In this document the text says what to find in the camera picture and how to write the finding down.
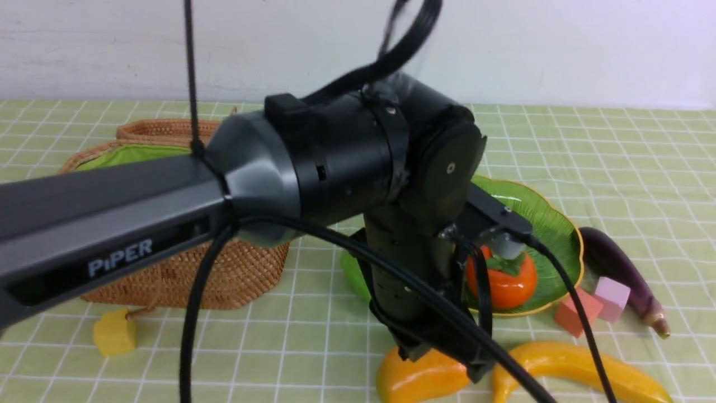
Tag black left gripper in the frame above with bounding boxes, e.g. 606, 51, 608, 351
358, 205, 496, 383

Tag orange yellow toy mango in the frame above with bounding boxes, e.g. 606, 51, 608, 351
375, 347, 472, 402

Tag orange toy persimmon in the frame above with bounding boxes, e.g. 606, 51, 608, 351
481, 246, 538, 314

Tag purple toy eggplant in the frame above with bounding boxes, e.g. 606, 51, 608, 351
578, 226, 671, 339

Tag green toy cucumber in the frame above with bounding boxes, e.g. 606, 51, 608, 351
340, 250, 371, 304

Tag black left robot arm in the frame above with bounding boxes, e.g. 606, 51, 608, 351
2, 78, 499, 382

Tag coral orange cube block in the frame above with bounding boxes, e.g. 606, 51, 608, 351
553, 288, 603, 338

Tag green leaf-shaped glass plate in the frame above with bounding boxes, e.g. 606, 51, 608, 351
473, 176, 585, 318

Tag woven rattan basket green lining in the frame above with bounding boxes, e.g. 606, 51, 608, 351
59, 140, 289, 310

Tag pink cube block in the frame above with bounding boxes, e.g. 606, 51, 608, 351
592, 277, 631, 324

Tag yellow toy banana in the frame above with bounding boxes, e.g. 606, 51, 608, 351
509, 341, 673, 402

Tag green checkered tablecloth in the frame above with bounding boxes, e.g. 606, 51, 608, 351
2, 105, 715, 402

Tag yellow block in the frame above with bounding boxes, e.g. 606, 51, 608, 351
93, 308, 136, 358

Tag woven rattan basket lid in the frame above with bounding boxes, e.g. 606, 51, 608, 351
115, 107, 237, 147

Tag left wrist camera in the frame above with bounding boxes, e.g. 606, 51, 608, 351
456, 184, 533, 260

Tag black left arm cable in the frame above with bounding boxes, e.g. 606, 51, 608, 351
179, 0, 619, 403

